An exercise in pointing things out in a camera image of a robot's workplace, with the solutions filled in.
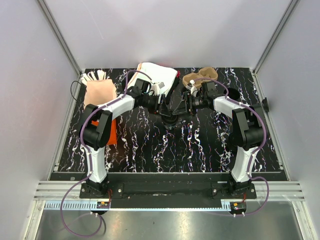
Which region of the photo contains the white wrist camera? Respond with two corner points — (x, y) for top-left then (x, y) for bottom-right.
(186, 79), (199, 97)
(151, 82), (167, 95)

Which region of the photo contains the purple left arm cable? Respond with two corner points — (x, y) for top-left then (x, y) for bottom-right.
(59, 70), (153, 238)

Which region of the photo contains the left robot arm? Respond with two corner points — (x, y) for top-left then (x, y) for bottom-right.
(79, 78), (178, 198)

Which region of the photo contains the black cup lid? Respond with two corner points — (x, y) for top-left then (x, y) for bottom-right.
(161, 115), (179, 121)

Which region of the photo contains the orange paper bag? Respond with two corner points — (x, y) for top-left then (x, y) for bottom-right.
(83, 79), (118, 146)

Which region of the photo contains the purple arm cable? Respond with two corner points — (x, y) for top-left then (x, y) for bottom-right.
(191, 77), (271, 216)
(59, 70), (153, 238)

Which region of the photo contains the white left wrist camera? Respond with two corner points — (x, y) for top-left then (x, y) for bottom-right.
(151, 82), (167, 95)

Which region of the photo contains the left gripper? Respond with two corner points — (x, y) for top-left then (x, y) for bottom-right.
(141, 93), (171, 118)

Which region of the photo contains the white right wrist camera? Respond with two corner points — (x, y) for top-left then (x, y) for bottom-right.
(186, 79), (199, 97)

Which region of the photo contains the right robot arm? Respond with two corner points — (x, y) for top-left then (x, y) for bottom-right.
(173, 81), (268, 199)

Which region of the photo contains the stack of white napkins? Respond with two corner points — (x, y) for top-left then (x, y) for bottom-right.
(127, 62), (178, 96)

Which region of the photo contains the black cloth under napkins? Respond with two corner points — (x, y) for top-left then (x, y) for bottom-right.
(165, 71), (180, 105)

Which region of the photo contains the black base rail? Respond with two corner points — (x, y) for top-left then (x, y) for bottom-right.
(79, 172), (257, 210)

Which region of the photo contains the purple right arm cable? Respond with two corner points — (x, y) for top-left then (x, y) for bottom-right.
(191, 77), (271, 216)

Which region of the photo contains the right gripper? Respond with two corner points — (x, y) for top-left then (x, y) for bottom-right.
(172, 92), (207, 119)

